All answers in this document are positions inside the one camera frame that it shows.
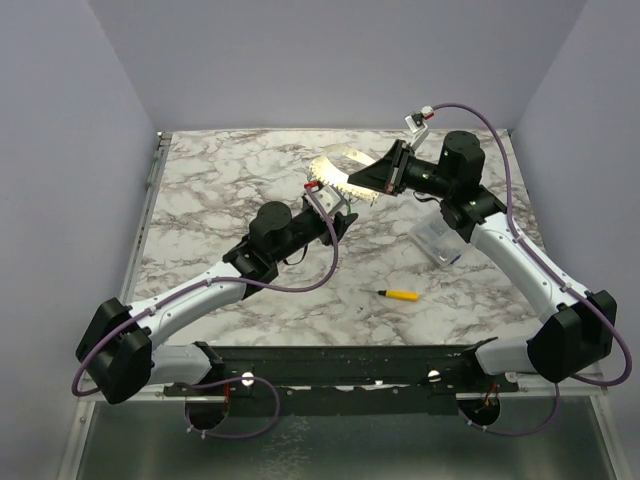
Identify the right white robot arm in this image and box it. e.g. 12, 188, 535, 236
348, 131, 617, 391

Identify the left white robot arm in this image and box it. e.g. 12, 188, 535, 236
71, 200, 358, 404

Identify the clear plastic box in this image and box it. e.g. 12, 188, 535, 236
408, 215, 466, 266

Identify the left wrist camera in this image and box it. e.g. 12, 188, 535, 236
304, 181, 351, 218

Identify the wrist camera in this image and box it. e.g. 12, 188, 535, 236
405, 106, 435, 151
304, 181, 351, 218

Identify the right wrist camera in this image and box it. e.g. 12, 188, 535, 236
405, 106, 435, 151

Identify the yellow handled screwdriver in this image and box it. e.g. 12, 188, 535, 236
377, 290, 419, 302

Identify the black mounting rail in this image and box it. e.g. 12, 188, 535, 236
164, 345, 518, 416

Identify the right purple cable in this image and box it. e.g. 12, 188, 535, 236
432, 102, 632, 435

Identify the purple cable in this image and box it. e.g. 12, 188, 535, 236
432, 102, 632, 435
72, 192, 341, 440

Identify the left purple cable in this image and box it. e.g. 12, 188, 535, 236
72, 192, 341, 440

